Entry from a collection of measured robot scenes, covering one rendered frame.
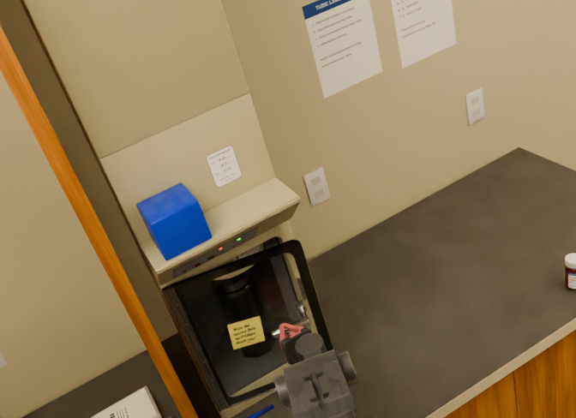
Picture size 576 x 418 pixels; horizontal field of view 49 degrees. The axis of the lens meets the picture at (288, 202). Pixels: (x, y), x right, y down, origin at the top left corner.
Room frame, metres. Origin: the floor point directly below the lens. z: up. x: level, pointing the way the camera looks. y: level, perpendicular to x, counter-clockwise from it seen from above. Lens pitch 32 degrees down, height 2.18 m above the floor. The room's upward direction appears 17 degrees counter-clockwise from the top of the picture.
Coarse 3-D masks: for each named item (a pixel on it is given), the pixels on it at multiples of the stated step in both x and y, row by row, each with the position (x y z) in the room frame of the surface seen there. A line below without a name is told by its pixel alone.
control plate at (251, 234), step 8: (248, 232) 1.08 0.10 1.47; (232, 240) 1.07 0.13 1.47; (240, 240) 1.10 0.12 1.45; (248, 240) 1.13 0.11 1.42; (216, 248) 1.06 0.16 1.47; (224, 248) 1.09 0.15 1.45; (200, 256) 1.04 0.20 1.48; (208, 256) 1.07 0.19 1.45; (216, 256) 1.11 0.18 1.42; (184, 264) 1.03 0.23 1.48; (192, 264) 1.06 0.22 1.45; (176, 272) 1.05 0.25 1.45; (184, 272) 1.08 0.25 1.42
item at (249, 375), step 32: (256, 256) 1.11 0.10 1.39; (288, 256) 1.12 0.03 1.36; (192, 288) 1.10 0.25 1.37; (224, 288) 1.10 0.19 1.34; (256, 288) 1.11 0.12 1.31; (288, 288) 1.12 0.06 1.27; (192, 320) 1.09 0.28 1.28; (224, 320) 1.10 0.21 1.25; (288, 320) 1.12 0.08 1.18; (320, 320) 1.12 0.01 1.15; (224, 352) 1.10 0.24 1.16; (256, 352) 1.11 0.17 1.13; (224, 384) 1.10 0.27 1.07; (256, 384) 1.10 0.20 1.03
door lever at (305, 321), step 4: (300, 308) 1.12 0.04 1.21; (304, 308) 1.12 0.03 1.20; (300, 312) 1.11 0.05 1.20; (304, 312) 1.11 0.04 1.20; (304, 316) 1.09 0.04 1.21; (300, 320) 1.08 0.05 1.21; (304, 320) 1.07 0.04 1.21; (308, 320) 1.07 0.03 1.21; (292, 324) 1.07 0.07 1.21; (296, 324) 1.07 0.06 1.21; (300, 324) 1.07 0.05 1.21; (304, 324) 1.07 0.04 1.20; (308, 324) 1.07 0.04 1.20; (272, 332) 1.07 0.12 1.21; (276, 332) 1.06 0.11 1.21; (288, 332) 1.07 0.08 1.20; (276, 336) 1.06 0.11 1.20
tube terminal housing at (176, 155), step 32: (192, 128) 1.16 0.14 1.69; (224, 128) 1.18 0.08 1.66; (256, 128) 1.20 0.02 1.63; (128, 160) 1.12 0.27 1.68; (160, 160) 1.13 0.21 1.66; (192, 160) 1.15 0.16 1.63; (256, 160) 1.19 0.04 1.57; (128, 192) 1.11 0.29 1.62; (192, 192) 1.15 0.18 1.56; (224, 192) 1.17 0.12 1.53; (128, 224) 1.17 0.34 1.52; (288, 224) 1.20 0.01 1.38; (224, 256) 1.15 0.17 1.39; (160, 288) 1.10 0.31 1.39; (224, 416) 1.10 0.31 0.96
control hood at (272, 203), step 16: (256, 192) 1.16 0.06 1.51; (272, 192) 1.14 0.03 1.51; (288, 192) 1.12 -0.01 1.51; (224, 208) 1.14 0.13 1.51; (240, 208) 1.12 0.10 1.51; (256, 208) 1.10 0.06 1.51; (272, 208) 1.08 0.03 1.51; (288, 208) 1.09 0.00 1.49; (208, 224) 1.09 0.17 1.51; (224, 224) 1.08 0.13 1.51; (240, 224) 1.06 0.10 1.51; (256, 224) 1.07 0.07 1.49; (272, 224) 1.13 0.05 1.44; (208, 240) 1.04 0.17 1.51; (224, 240) 1.04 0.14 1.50; (160, 256) 1.03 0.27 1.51; (176, 256) 1.02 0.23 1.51; (192, 256) 1.02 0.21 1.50; (160, 272) 1.00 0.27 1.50
